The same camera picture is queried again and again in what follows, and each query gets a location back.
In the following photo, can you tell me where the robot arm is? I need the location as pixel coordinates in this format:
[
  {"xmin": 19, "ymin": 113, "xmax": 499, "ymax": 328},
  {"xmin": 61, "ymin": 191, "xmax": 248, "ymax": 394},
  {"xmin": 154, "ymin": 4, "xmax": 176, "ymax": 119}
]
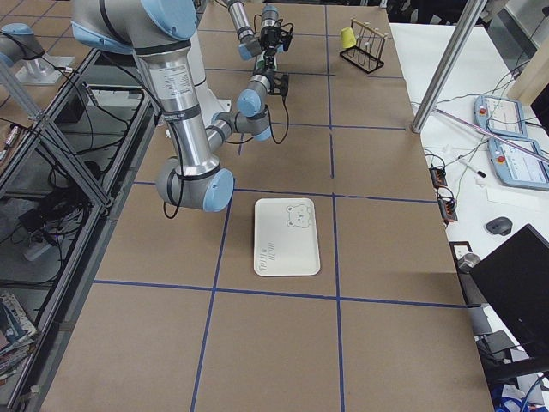
[
  {"xmin": 71, "ymin": 1, "xmax": 292, "ymax": 212},
  {"xmin": 224, "ymin": 1, "xmax": 293, "ymax": 60}
]

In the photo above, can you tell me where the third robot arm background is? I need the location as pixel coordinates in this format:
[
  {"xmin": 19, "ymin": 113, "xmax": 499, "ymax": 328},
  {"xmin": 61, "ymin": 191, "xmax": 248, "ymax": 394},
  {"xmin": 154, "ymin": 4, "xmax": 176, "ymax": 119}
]
[{"xmin": 1, "ymin": 22, "xmax": 60, "ymax": 86}]

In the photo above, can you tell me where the aluminium frame post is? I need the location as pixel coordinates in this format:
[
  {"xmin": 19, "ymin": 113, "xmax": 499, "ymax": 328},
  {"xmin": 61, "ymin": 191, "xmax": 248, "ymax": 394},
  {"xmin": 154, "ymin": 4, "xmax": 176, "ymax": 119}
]
[{"xmin": 411, "ymin": 0, "xmax": 487, "ymax": 134}]

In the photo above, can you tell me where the lower teach pendant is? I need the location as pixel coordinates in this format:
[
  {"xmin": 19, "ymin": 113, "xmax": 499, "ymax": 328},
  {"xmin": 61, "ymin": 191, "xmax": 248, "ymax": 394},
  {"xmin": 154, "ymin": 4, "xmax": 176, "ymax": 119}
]
[{"xmin": 488, "ymin": 138, "xmax": 548, "ymax": 191}]

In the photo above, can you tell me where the yellow plastic cup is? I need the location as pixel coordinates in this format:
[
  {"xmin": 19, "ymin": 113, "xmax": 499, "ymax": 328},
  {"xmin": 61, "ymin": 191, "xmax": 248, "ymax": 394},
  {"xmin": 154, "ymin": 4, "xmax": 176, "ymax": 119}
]
[{"xmin": 340, "ymin": 27, "xmax": 356, "ymax": 50}]

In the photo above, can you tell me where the stack of magazines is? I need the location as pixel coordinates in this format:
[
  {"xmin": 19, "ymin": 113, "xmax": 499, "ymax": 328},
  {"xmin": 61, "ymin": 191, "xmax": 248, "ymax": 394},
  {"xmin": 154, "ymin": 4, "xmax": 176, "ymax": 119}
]
[{"xmin": 1, "ymin": 289, "xmax": 38, "ymax": 385}]

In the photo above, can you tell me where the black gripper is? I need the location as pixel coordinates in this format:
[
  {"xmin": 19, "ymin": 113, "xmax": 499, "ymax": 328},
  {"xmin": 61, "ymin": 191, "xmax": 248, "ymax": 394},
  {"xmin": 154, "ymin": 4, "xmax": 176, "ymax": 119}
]
[
  {"xmin": 268, "ymin": 73, "xmax": 289, "ymax": 95},
  {"xmin": 259, "ymin": 24, "xmax": 293, "ymax": 52}
]

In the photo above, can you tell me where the black laptop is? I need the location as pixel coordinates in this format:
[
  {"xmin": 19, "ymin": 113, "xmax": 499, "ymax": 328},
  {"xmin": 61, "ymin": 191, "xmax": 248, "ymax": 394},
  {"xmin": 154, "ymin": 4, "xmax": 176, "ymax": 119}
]
[{"xmin": 470, "ymin": 224, "xmax": 548, "ymax": 357}]

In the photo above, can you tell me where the orange black connector box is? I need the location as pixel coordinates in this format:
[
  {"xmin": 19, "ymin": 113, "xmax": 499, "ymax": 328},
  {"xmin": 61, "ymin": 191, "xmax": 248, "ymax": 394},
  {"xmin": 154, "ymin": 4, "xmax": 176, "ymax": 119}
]
[{"xmin": 429, "ymin": 166, "xmax": 447, "ymax": 189}]

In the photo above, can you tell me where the cream bear print tray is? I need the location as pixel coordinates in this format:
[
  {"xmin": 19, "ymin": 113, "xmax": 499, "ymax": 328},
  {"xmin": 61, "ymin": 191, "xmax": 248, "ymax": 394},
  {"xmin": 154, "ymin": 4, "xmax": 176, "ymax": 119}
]
[{"xmin": 253, "ymin": 197, "xmax": 321, "ymax": 277}]

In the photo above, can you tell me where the light green plastic cup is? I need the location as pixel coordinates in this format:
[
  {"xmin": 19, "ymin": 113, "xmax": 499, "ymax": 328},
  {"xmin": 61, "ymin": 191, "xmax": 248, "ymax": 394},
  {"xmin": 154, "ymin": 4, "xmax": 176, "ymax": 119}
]
[{"xmin": 254, "ymin": 58, "xmax": 277, "ymax": 73}]

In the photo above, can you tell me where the upper teach pendant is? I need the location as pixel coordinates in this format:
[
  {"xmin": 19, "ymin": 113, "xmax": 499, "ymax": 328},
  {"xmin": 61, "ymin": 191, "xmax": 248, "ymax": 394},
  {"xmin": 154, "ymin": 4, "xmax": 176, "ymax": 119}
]
[{"xmin": 474, "ymin": 95, "xmax": 528, "ymax": 138}]

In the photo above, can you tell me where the black wire cup rack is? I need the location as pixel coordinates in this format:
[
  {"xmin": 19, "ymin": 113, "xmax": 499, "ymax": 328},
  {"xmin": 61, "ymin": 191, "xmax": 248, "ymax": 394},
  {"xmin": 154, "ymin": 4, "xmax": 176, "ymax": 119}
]
[{"xmin": 339, "ymin": 18, "xmax": 388, "ymax": 74}]

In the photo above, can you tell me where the grey computer mouse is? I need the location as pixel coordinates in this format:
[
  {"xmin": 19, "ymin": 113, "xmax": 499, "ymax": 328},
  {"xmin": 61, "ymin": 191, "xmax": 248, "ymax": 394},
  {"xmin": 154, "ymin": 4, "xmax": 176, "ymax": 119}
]
[{"xmin": 485, "ymin": 216, "xmax": 513, "ymax": 236}]

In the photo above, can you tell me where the teach pendant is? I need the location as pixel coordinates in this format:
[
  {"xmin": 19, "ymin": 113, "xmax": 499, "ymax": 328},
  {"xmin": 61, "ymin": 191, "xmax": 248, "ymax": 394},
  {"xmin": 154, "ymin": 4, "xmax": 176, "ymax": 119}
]
[
  {"xmin": 474, "ymin": 95, "xmax": 528, "ymax": 138},
  {"xmin": 488, "ymin": 138, "xmax": 548, "ymax": 191}
]

